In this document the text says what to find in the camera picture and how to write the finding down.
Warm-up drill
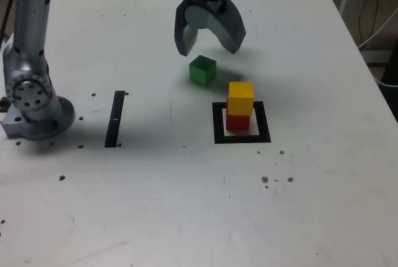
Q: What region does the black tape strip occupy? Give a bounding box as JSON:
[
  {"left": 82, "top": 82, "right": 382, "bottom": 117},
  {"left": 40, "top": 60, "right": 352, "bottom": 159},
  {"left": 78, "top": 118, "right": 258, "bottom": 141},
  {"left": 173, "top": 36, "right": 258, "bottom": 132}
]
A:
[{"left": 104, "top": 90, "right": 126, "bottom": 148}]

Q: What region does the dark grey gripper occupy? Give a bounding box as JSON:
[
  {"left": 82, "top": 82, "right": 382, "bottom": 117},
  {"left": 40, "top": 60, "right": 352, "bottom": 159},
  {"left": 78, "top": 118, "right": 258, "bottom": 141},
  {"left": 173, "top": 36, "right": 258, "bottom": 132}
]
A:
[{"left": 174, "top": 0, "right": 248, "bottom": 57}]

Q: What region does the yellow cube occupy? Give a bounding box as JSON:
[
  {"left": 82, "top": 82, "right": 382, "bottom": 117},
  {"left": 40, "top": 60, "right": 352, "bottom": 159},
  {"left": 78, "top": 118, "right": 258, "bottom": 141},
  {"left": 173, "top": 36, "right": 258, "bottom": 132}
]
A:
[{"left": 228, "top": 82, "right": 255, "bottom": 116}]

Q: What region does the red cube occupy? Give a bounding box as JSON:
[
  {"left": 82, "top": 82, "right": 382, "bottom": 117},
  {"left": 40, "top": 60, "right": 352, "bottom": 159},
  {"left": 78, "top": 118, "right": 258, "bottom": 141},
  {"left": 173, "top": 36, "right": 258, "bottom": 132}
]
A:
[{"left": 226, "top": 97, "right": 251, "bottom": 131}]

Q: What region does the thin black cable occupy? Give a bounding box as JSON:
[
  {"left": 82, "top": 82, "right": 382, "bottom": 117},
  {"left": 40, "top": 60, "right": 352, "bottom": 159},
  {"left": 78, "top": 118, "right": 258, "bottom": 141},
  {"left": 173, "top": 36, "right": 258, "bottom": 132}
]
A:
[{"left": 356, "top": 0, "right": 379, "bottom": 45}]

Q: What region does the white cable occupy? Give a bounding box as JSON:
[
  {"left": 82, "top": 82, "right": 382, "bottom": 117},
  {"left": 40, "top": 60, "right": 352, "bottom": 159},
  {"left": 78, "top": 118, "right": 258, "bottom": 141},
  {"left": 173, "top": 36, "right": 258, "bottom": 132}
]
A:
[
  {"left": 376, "top": 78, "right": 398, "bottom": 88},
  {"left": 356, "top": 7, "right": 398, "bottom": 49}
]

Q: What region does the green cube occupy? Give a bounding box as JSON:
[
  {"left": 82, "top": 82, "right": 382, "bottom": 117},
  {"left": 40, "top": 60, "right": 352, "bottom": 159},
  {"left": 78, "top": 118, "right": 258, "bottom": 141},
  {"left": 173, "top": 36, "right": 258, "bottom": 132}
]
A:
[{"left": 188, "top": 54, "right": 218, "bottom": 88}]

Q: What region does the black tape square outline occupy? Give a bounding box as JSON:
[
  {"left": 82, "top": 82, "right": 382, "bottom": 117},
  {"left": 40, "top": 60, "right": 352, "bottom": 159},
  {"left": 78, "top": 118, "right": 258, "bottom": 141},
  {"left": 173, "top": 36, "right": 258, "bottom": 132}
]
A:
[{"left": 211, "top": 101, "right": 271, "bottom": 145}]

